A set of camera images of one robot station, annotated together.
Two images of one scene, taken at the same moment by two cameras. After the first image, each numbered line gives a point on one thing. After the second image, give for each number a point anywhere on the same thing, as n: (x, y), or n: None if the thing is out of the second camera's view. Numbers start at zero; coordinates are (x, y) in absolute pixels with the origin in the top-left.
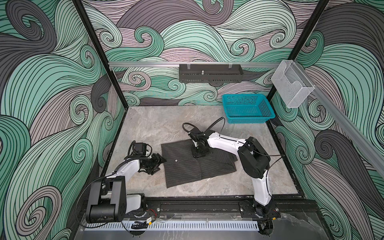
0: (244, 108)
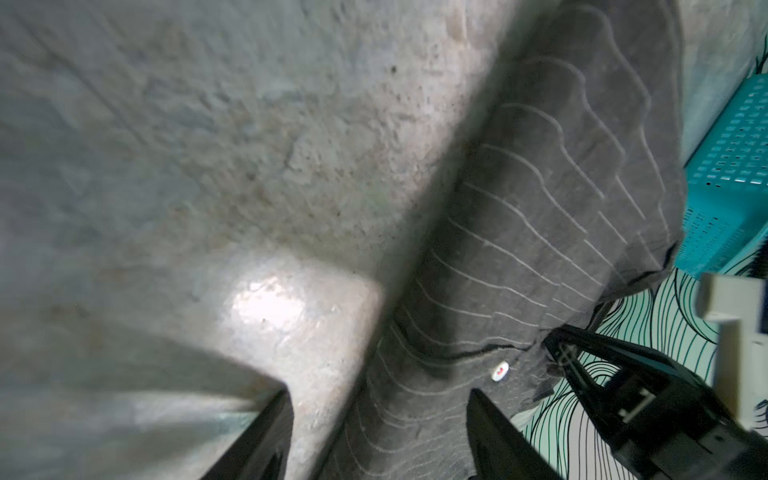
0: (725, 199)
